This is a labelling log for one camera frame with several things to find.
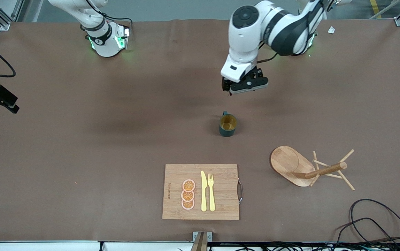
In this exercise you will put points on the white table edge rail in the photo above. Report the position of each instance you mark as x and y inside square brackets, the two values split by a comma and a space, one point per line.
[46, 246]

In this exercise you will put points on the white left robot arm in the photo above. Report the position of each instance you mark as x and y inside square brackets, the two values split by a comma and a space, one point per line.
[245, 35]

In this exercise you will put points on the wooden cutting board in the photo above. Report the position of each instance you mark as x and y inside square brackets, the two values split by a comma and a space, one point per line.
[221, 191]

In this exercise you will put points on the orange slice toy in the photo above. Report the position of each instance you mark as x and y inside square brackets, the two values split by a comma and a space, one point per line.
[187, 196]
[187, 205]
[188, 185]

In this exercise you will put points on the wooden cup rack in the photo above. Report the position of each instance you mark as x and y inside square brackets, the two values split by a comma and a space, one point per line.
[285, 162]

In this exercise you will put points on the dark green cup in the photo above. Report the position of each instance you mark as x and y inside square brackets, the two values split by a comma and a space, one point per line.
[228, 125]

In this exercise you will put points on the yellow plastic knife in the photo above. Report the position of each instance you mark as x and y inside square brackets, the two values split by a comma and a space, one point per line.
[204, 191]

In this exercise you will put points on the white paper scrap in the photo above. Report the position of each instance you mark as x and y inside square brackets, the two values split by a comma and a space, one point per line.
[331, 30]

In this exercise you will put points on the metal bracket with post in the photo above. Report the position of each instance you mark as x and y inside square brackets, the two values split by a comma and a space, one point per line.
[200, 240]

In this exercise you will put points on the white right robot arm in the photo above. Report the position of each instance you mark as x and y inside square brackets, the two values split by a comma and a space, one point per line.
[106, 43]

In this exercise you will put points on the yellow plastic fork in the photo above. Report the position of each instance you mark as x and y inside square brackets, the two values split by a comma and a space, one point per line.
[211, 195]

